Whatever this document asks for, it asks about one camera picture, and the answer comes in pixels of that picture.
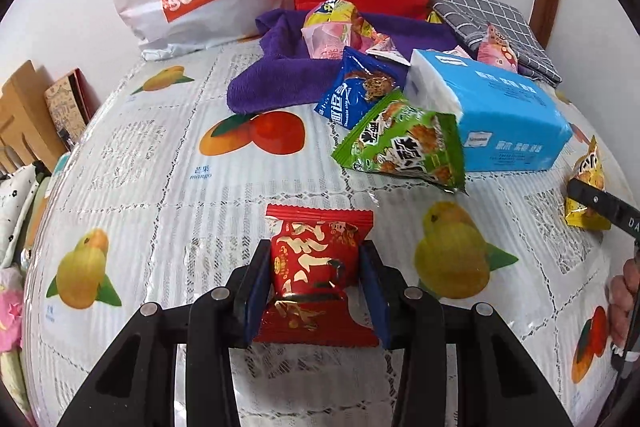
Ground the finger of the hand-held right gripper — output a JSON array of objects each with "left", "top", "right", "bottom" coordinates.
[{"left": 567, "top": 177, "right": 626, "bottom": 230}]

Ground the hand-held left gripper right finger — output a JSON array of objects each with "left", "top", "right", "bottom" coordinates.
[{"left": 359, "top": 241, "right": 573, "bottom": 427}]

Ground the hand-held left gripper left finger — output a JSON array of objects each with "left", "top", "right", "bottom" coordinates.
[{"left": 57, "top": 239, "right": 273, "bottom": 427}]

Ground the red snack packet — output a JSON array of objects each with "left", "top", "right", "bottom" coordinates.
[{"left": 251, "top": 203, "right": 381, "bottom": 348}]

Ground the pink and yellow snack packet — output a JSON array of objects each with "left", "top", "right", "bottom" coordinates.
[{"left": 302, "top": 0, "right": 377, "bottom": 60}]

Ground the person's right hand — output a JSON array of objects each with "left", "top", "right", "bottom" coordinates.
[{"left": 606, "top": 257, "right": 640, "bottom": 354}]

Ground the blue tissue pack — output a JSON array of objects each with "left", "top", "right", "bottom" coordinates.
[{"left": 404, "top": 48, "right": 574, "bottom": 172}]

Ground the green snack packet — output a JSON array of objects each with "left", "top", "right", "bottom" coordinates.
[{"left": 331, "top": 88, "right": 469, "bottom": 196}]

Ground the blue cookie snack packet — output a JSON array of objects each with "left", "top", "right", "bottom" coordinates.
[{"left": 314, "top": 47, "right": 407, "bottom": 130}]

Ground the grey checked cloth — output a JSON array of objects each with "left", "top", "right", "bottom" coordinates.
[{"left": 430, "top": 0, "right": 564, "bottom": 88}]

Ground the purple towel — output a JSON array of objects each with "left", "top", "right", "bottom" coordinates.
[{"left": 226, "top": 8, "right": 458, "bottom": 115}]

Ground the small white candy packet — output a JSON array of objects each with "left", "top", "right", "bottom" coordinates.
[{"left": 366, "top": 46, "right": 410, "bottom": 65}]

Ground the pink cloth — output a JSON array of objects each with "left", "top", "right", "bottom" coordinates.
[{"left": 0, "top": 267, "right": 27, "bottom": 353}]

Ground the white spotted cloth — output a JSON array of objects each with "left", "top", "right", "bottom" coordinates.
[{"left": 0, "top": 162, "right": 54, "bottom": 269}]

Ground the patterned box with red edge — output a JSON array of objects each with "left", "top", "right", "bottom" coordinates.
[{"left": 44, "top": 68, "right": 99, "bottom": 146}]

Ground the brown cardboard box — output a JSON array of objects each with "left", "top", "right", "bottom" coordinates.
[{"left": 0, "top": 59, "right": 69, "bottom": 176}]

